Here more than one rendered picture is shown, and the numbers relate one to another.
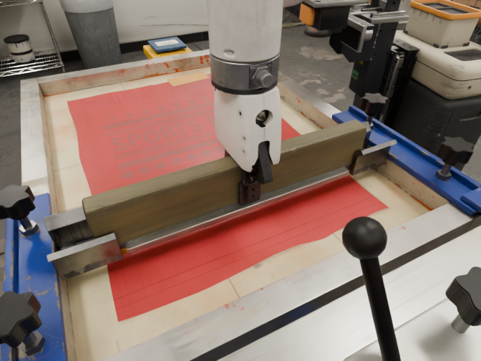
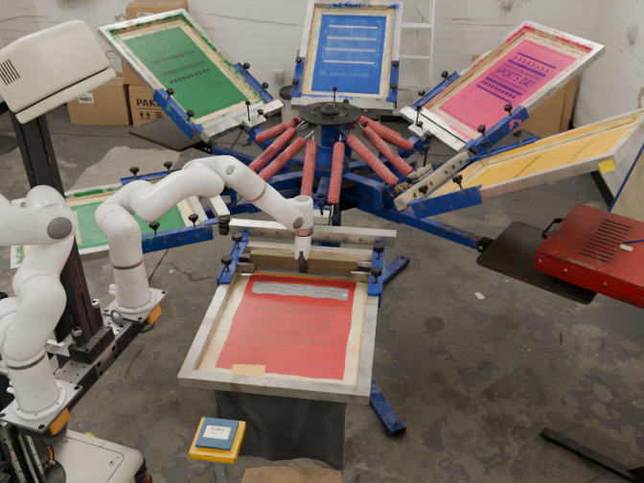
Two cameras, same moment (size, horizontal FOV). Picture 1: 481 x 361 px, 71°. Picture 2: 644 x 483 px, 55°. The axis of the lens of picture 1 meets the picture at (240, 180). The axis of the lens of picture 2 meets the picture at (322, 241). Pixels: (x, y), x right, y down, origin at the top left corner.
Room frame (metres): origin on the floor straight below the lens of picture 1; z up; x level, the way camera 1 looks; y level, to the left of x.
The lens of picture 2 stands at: (1.92, 1.13, 2.34)
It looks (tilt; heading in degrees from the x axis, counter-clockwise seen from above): 32 degrees down; 214
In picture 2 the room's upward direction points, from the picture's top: straight up
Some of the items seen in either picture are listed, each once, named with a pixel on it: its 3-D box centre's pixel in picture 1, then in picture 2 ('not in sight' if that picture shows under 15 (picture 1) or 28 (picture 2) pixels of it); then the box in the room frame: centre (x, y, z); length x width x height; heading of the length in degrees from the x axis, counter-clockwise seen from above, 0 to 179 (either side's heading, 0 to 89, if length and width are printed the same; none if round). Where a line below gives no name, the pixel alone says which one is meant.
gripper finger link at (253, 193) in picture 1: (253, 188); not in sight; (0.34, -0.02, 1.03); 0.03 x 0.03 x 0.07; 27
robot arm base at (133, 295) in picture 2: not in sight; (127, 280); (0.98, -0.23, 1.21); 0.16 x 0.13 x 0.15; 106
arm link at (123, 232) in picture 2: not in sight; (122, 237); (0.97, -0.23, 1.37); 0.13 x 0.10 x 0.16; 70
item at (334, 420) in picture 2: not in sight; (280, 419); (0.82, 0.22, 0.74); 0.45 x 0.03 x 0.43; 117
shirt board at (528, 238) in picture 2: not in sight; (449, 231); (-0.35, 0.28, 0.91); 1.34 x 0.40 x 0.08; 87
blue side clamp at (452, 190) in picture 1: (396, 162); (234, 264); (0.47, -0.27, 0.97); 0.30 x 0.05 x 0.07; 27
